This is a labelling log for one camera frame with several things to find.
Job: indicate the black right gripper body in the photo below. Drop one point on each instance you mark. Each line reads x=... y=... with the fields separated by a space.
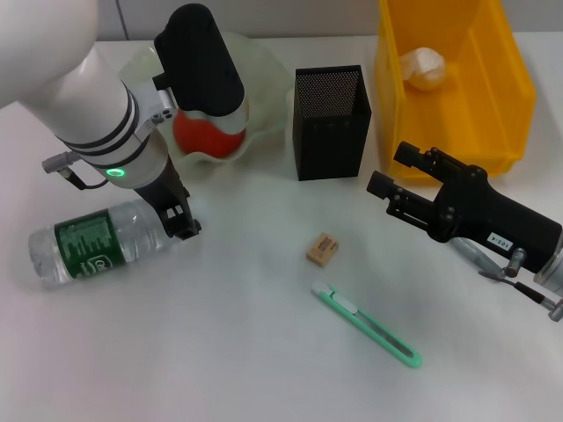
x=484 y=211

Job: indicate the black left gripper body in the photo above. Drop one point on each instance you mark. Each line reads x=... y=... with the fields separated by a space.
x=165 y=189

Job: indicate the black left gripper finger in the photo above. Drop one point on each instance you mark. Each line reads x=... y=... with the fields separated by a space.
x=182 y=222

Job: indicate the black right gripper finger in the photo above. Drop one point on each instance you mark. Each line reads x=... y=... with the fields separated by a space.
x=379 y=184
x=408 y=153

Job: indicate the red orange fruit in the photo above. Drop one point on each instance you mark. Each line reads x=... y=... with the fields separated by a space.
x=202 y=136

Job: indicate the white paper ball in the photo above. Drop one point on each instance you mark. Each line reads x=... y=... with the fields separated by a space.
x=424 y=70

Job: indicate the clear green-label water bottle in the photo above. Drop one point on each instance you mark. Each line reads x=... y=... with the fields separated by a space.
x=88 y=246

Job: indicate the grey marker pen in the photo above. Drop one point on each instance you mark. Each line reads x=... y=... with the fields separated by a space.
x=475 y=255

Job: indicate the black mesh pen holder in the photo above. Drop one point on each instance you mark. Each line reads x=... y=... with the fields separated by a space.
x=330 y=149

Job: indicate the tan rubber eraser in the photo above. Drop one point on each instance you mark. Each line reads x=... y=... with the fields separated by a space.
x=323 y=249

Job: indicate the pale green glass fruit plate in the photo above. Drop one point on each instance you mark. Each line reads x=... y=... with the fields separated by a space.
x=264 y=88

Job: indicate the mint green utility knife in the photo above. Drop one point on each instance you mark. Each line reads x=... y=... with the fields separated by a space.
x=374 y=329

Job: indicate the yellow plastic storage bin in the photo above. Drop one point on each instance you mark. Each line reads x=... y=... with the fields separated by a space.
x=484 y=110

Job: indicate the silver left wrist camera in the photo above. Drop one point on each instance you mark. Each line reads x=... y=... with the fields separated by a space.
x=198 y=66

